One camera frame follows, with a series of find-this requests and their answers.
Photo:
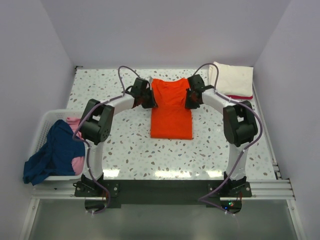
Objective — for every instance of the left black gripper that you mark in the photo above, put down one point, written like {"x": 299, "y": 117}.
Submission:
{"x": 152, "y": 103}

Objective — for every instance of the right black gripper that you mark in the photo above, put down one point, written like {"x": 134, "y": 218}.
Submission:
{"x": 188, "y": 105}

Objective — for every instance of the orange t-shirt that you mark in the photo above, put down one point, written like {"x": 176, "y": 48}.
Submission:
{"x": 170, "y": 119}

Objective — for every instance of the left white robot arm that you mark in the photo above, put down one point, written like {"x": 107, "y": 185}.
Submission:
{"x": 97, "y": 118}

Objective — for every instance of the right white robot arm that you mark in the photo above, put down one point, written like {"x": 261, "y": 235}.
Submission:
{"x": 239, "y": 123}

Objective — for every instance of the folded pink t-shirt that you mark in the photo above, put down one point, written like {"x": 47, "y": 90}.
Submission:
{"x": 236, "y": 97}

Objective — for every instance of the folded cream t-shirt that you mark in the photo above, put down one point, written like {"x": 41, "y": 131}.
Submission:
{"x": 232, "y": 80}

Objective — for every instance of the light pink t-shirt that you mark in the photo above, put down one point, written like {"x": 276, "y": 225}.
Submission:
{"x": 77, "y": 162}

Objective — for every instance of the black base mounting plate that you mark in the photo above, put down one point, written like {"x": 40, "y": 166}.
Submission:
{"x": 113, "y": 194}

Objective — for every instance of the white plastic laundry basket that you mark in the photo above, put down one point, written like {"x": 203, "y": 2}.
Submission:
{"x": 40, "y": 137}

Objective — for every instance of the navy blue t-shirt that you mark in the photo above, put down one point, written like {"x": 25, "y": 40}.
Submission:
{"x": 55, "y": 156}

